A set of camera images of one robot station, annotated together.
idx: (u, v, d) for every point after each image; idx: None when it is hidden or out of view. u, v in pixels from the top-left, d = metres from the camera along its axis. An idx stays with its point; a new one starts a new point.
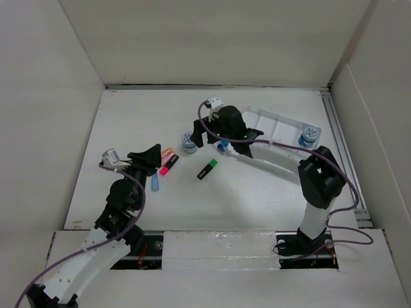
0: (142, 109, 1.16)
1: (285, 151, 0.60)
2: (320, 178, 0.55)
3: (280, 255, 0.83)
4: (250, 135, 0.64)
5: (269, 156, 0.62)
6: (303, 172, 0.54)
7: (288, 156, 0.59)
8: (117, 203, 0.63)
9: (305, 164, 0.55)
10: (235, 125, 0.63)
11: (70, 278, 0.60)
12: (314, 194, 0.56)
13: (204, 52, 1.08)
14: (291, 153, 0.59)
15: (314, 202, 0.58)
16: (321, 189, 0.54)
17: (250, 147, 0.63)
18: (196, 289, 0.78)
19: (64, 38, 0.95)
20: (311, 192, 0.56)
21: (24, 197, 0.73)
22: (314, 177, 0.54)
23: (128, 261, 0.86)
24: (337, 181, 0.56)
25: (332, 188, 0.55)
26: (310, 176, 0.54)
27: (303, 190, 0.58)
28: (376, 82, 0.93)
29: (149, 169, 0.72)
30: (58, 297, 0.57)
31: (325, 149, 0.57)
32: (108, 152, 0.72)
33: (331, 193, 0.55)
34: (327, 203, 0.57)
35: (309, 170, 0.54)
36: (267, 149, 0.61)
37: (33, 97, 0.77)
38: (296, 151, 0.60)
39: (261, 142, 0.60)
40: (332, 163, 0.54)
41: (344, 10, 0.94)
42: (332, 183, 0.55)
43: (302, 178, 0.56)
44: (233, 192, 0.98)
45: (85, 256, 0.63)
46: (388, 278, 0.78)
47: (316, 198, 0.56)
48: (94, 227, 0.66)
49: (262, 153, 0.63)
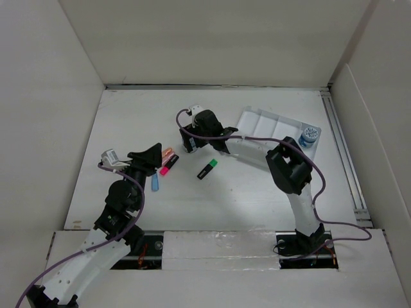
0: (142, 109, 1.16)
1: (255, 144, 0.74)
2: (287, 165, 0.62)
3: (280, 255, 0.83)
4: (225, 133, 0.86)
5: (241, 148, 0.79)
6: (271, 160, 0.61)
7: (258, 147, 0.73)
8: (115, 204, 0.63)
9: (273, 153, 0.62)
10: (211, 126, 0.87)
11: (70, 279, 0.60)
12: (284, 180, 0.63)
13: (204, 52, 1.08)
14: (259, 144, 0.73)
15: (284, 189, 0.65)
16: (289, 175, 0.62)
17: (226, 143, 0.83)
18: (197, 289, 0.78)
19: (64, 38, 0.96)
20: (280, 179, 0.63)
21: (23, 197, 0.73)
22: (282, 164, 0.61)
23: (128, 261, 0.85)
24: (302, 168, 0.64)
25: (298, 174, 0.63)
26: (279, 163, 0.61)
27: (274, 179, 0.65)
28: (375, 82, 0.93)
29: (148, 169, 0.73)
30: (58, 298, 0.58)
31: (290, 139, 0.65)
32: (108, 152, 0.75)
33: (299, 179, 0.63)
34: (297, 188, 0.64)
35: (277, 158, 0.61)
36: (240, 142, 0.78)
37: (33, 97, 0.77)
38: (264, 144, 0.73)
39: (234, 138, 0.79)
40: (298, 151, 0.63)
41: (344, 10, 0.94)
42: (297, 169, 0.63)
43: (271, 167, 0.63)
44: (233, 191, 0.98)
45: (85, 256, 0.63)
46: (388, 278, 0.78)
47: (286, 185, 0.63)
48: (94, 228, 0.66)
49: (237, 147, 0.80)
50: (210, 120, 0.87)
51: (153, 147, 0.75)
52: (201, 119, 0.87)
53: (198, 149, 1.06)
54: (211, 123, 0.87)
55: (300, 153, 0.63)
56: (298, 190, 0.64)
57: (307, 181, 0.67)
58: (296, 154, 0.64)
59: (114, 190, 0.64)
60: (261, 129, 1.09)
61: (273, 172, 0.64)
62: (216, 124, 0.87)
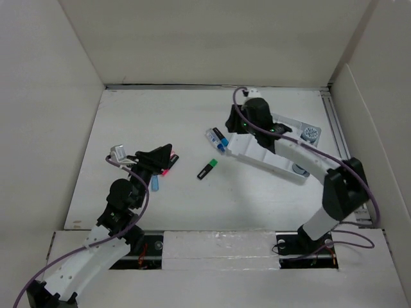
0: (142, 108, 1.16)
1: (312, 157, 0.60)
2: (344, 191, 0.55)
3: (280, 255, 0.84)
4: (277, 129, 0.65)
5: (291, 156, 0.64)
6: (329, 181, 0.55)
7: (315, 160, 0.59)
8: (117, 203, 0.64)
9: (333, 174, 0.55)
10: (261, 119, 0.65)
11: (72, 274, 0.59)
12: (336, 206, 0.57)
13: (204, 52, 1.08)
14: (319, 158, 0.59)
15: (333, 212, 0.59)
16: (343, 201, 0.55)
17: (275, 142, 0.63)
18: (196, 289, 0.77)
19: (63, 38, 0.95)
20: (332, 203, 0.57)
21: (23, 197, 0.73)
22: (340, 188, 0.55)
23: (128, 262, 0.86)
24: (361, 197, 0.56)
25: (354, 203, 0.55)
26: (336, 186, 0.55)
27: (325, 199, 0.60)
28: (375, 82, 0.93)
29: (153, 171, 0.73)
30: (59, 293, 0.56)
31: (355, 162, 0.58)
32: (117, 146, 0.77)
33: (353, 206, 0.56)
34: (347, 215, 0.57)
35: (336, 180, 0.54)
36: (294, 149, 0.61)
37: (32, 97, 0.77)
38: (323, 158, 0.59)
39: (288, 142, 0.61)
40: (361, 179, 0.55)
41: (344, 10, 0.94)
42: (354, 197, 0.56)
43: (326, 185, 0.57)
44: (233, 191, 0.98)
45: (87, 252, 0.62)
46: (388, 278, 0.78)
47: (336, 209, 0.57)
48: (96, 224, 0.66)
49: (286, 153, 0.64)
50: (263, 111, 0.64)
51: (163, 147, 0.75)
52: (251, 108, 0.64)
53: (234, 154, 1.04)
54: (262, 115, 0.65)
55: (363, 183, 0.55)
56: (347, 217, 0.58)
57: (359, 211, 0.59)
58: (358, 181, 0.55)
59: (116, 189, 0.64)
60: None
61: (326, 194, 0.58)
62: (267, 117, 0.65)
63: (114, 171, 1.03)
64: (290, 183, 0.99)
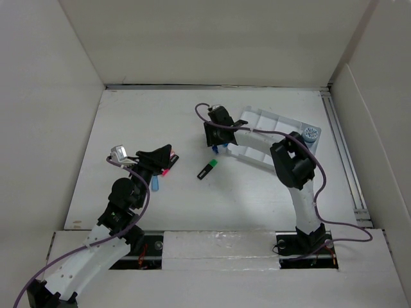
0: (142, 108, 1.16)
1: (261, 137, 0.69)
2: (289, 159, 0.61)
3: (280, 255, 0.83)
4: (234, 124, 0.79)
5: (249, 142, 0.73)
6: (273, 151, 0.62)
7: (263, 140, 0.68)
8: (119, 201, 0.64)
9: (277, 145, 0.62)
10: (221, 120, 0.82)
11: (72, 274, 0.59)
12: (286, 175, 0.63)
13: (205, 52, 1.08)
14: (266, 137, 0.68)
15: (286, 183, 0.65)
16: (290, 169, 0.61)
17: (234, 134, 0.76)
18: (196, 289, 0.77)
19: (63, 37, 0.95)
20: (282, 172, 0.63)
21: (23, 198, 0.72)
22: (284, 158, 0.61)
23: (128, 261, 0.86)
24: (306, 164, 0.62)
25: (301, 169, 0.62)
26: (279, 155, 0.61)
27: (278, 172, 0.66)
28: (375, 82, 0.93)
29: (153, 170, 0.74)
30: (60, 292, 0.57)
31: (297, 135, 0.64)
32: (117, 146, 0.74)
33: (301, 174, 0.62)
34: (297, 183, 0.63)
35: (280, 150, 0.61)
36: (248, 134, 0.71)
37: (32, 97, 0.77)
38: (270, 137, 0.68)
39: (242, 129, 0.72)
40: (303, 147, 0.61)
41: (344, 11, 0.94)
42: (300, 163, 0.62)
43: (274, 158, 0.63)
44: (234, 190, 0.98)
45: (87, 252, 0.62)
46: (388, 278, 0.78)
47: (288, 179, 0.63)
48: (97, 224, 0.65)
49: (244, 140, 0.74)
50: (220, 114, 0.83)
51: (161, 148, 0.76)
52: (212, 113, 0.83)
53: (232, 154, 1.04)
54: (221, 116, 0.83)
55: (305, 149, 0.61)
56: (300, 185, 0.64)
57: (310, 179, 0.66)
58: (300, 150, 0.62)
59: (118, 188, 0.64)
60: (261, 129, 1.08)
61: (277, 165, 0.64)
62: (227, 119, 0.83)
63: (114, 171, 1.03)
64: None
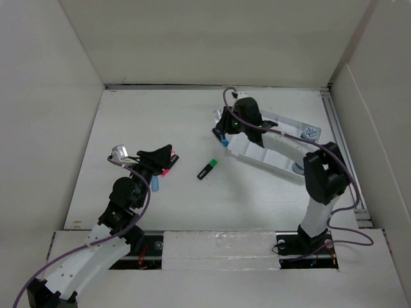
0: (142, 108, 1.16)
1: (293, 144, 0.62)
2: (323, 172, 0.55)
3: (280, 255, 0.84)
4: (264, 125, 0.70)
5: (277, 148, 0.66)
6: (307, 162, 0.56)
7: (297, 147, 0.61)
8: (120, 200, 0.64)
9: (311, 156, 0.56)
10: (250, 115, 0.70)
11: (72, 273, 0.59)
12: (317, 188, 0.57)
13: (205, 52, 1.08)
14: (300, 145, 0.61)
15: (316, 197, 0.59)
16: (323, 182, 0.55)
17: (262, 136, 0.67)
18: (196, 289, 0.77)
19: (63, 37, 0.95)
20: (314, 185, 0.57)
21: (22, 198, 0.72)
22: (318, 171, 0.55)
23: (128, 261, 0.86)
24: (341, 180, 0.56)
25: (335, 185, 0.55)
26: (313, 167, 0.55)
27: (308, 184, 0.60)
28: (375, 82, 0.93)
29: (154, 170, 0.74)
30: (60, 292, 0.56)
31: (334, 146, 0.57)
32: (119, 146, 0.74)
33: (334, 190, 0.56)
34: (329, 198, 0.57)
35: (314, 162, 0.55)
36: (279, 139, 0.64)
37: (32, 97, 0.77)
38: (305, 145, 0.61)
39: (273, 132, 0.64)
40: (340, 161, 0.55)
41: (344, 11, 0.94)
42: (334, 179, 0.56)
43: (306, 169, 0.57)
44: (234, 191, 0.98)
45: (87, 251, 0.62)
46: (388, 278, 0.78)
47: (318, 193, 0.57)
48: (98, 223, 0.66)
49: (272, 145, 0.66)
50: (251, 108, 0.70)
51: (162, 147, 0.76)
52: (241, 105, 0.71)
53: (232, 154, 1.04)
54: (252, 111, 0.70)
55: (341, 163, 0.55)
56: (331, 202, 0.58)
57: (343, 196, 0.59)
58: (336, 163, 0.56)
59: (118, 187, 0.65)
60: None
61: (307, 178, 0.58)
62: (257, 115, 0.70)
63: (114, 171, 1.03)
64: (291, 183, 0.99)
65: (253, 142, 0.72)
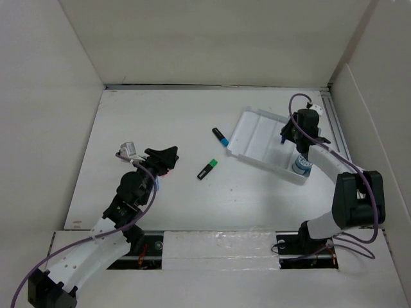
0: (142, 108, 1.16)
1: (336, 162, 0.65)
2: (352, 197, 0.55)
3: (280, 254, 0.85)
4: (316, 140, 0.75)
5: (320, 162, 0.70)
6: (340, 179, 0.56)
7: (337, 165, 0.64)
8: (126, 194, 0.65)
9: (349, 178, 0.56)
10: (307, 126, 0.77)
11: (76, 264, 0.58)
12: (340, 208, 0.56)
13: (205, 52, 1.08)
14: (341, 165, 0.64)
15: (335, 217, 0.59)
16: (348, 206, 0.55)
17: (309, 147, 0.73)
18: (196, 289, 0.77)
19: (63, 37, 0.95)
20: (338, 205, 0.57)
21: (22, 199, 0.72)
22: (350, 193, 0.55)
23: (128, 261, 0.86)
24: (367, 213, 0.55)
25: (358, 214, 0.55)
26: (344, 187, 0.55)
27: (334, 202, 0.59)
28: (376, 82, 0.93)
29: (160, 169, 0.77)
30: (63, 282, 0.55)
31: (377, 178, 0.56)
32: (127, 144, 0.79)
33: (355, 219, 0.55)
34: (347, 225, 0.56)
35: (347, 183, 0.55)
36: (323, 153, 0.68)
37: (31, 97, 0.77)
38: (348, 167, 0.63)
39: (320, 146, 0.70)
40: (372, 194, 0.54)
41: (345, 11, 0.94)
42: (361, 208, 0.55)
43: (337, 187, 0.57)
44: (234, 191, 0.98)
45: (91, 244, 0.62)
46: (388, 278, 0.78)
47: (339, 213, 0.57)
48: (102, 217, 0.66)
49: (316, 158, 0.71)
50: (311, 120, 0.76)
51: (170, 149, 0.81)
52: (302, 114, 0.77)
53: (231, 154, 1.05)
54: (309, 122, 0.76)
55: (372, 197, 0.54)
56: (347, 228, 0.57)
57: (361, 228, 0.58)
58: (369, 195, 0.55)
59: (127, 181, 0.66)
60: (261, 130, 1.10)
61: (336, 196, 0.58)
62: (313, 128, 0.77)
63: (114, 171, 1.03)
64: (290, 183, 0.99)
65: (301, 151, 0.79)
